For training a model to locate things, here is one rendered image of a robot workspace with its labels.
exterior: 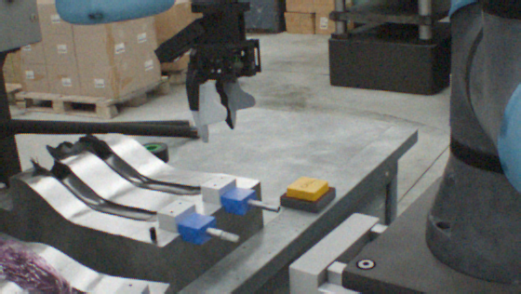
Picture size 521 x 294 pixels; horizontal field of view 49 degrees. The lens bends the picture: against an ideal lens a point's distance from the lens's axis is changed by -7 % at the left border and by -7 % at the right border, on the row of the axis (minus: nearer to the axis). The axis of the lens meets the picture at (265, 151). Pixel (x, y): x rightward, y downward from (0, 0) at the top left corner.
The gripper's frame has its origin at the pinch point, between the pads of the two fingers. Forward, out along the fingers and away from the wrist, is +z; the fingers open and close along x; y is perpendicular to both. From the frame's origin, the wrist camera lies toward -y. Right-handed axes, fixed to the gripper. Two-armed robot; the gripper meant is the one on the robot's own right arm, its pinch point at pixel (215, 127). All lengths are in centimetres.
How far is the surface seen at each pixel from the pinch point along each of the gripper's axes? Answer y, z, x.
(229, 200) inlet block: 3.0, 11.0, -2.1
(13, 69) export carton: -453, 72, 257
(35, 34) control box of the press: -85, -9, 29
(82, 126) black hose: -56, 12, 18
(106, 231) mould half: -9.6, 12.3, -17.5
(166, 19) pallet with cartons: -314, 39, 337
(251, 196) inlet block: 5.3, 11.1, 0.8
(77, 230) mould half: -17.0, 13.9, -17.6
